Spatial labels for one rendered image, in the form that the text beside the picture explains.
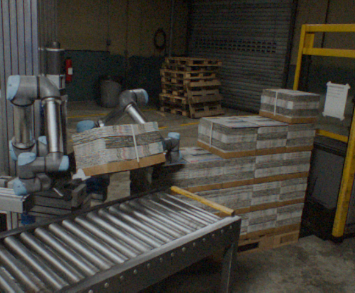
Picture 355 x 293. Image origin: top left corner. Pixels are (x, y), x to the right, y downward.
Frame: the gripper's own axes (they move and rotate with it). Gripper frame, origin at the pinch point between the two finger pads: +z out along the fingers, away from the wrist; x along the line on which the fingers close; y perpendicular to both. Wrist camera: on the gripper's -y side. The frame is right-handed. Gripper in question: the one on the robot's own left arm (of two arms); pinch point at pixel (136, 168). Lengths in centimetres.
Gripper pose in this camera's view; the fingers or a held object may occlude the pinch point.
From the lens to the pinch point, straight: 227.5
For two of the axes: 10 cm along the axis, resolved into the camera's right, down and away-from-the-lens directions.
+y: -1.9, -9.8, 0.0
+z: -7.0, 1.4, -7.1
